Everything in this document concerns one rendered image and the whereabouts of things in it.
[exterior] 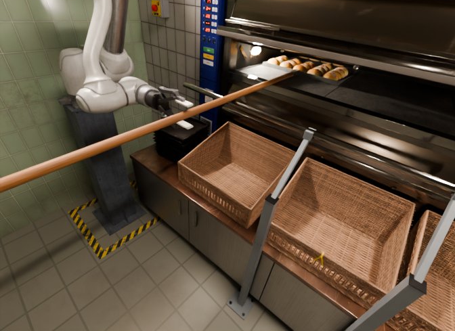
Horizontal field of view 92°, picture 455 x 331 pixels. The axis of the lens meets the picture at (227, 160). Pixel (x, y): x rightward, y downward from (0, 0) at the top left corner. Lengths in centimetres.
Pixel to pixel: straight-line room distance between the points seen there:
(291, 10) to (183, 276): 169
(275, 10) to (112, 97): 88
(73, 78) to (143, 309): 137
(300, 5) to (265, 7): 18
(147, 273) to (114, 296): 22
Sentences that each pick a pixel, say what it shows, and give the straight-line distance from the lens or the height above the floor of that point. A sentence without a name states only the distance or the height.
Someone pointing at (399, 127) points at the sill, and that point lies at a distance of 126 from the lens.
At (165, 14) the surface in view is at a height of 143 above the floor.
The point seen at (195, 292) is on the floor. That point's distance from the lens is 170.
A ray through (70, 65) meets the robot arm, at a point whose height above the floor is 122.
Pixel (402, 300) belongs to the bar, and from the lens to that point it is 95.
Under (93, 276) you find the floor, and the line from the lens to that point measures 188.
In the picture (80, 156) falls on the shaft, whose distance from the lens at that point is 70.
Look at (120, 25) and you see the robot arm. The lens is 141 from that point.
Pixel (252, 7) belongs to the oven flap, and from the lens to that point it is 142.
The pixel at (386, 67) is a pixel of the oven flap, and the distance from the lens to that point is 106.
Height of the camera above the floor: 156
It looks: 36 degrees down
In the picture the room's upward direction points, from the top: 6 degrees clockwise
